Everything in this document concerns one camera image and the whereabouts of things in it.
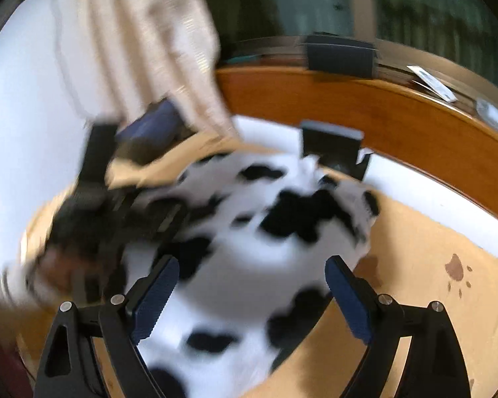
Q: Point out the person's left hand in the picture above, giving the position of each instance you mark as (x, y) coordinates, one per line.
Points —
(56, 267)

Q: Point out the small black box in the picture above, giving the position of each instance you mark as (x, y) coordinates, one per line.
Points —
(328, 141)

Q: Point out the dark red clothing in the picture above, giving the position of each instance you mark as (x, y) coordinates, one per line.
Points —
(0, 373)

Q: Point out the beige paw-print blanket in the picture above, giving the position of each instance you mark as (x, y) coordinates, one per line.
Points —
(419, 257)

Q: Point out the white black-spotted fleece garment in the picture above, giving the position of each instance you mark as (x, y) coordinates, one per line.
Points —
(240, 265)

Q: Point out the cream curtain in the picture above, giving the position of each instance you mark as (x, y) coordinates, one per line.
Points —
(149, 29)

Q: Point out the white paper card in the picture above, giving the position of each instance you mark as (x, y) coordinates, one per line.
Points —
(431, 83)

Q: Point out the clear plastic bag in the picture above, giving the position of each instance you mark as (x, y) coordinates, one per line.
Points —
(494, 116)

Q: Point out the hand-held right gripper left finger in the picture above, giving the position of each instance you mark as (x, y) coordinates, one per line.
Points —
(155, 298)

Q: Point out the dark grey box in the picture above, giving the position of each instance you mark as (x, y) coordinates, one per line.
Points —
(340, 56)

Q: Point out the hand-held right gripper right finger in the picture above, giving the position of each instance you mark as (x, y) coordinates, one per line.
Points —
(348, 298)

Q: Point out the dark glass window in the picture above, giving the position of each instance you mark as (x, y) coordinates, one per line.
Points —
(274, 0)

